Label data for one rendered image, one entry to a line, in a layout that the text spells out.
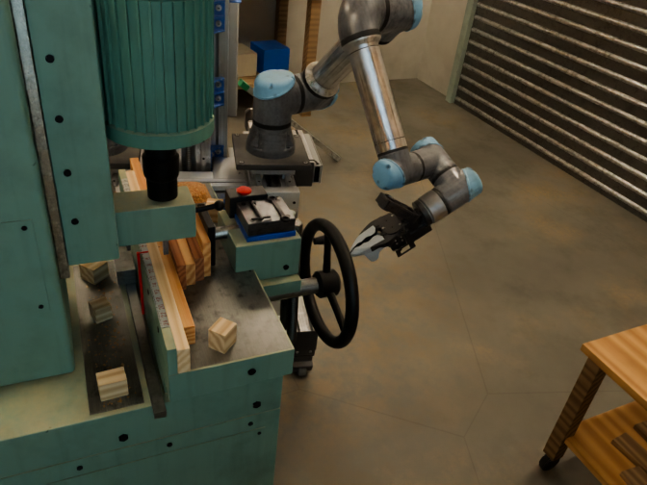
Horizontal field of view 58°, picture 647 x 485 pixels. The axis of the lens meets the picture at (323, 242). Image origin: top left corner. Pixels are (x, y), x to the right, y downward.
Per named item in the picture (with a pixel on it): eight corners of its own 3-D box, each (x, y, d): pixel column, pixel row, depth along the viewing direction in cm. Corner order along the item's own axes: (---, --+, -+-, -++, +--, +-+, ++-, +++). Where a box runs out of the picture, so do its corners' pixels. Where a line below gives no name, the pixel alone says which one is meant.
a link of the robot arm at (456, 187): (463, 171, 151) (483, 196, 148) (427, 193, 150) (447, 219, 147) (466, 158, 143) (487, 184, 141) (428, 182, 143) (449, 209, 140)
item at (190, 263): (195, 284, 110) (194, 263, 108) (185, 286, 110) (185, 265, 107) (175, 230, 125) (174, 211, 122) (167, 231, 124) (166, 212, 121)
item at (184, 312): (194, 344, 98) (194, 325, 95) (183, 345, 97) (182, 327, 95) (139, 172, 144) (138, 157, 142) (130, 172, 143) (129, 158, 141)
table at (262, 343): (343, 363, 106) (347, 339, 102) (169, 403, 94) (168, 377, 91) (246, 198, 151) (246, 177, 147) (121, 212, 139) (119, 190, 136)
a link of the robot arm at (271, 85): (244, 114, 177) (245, 69, 169) (280, 107, 184) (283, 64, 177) (266, 129, 169) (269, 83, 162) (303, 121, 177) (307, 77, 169)
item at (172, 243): (187, 289, 109) (186, 265, 106) (177, 291, 108) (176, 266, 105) (168, 237, 122) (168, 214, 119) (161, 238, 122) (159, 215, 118)
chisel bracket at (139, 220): (196, 243, 106) (195, 203, 102) (115, 255, 101) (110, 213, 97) (188, 222, 112) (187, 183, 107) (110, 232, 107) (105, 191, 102)
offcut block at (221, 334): (219, 334, 100) (219, 316, 98) (236, 341, 99) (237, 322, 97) (208, 347, 97) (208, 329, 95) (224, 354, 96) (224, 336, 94)
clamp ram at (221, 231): (245, 261, 117) (246, 222, 112) (208, 267, 114) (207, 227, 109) (233, 237, 124) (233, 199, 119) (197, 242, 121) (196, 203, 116)
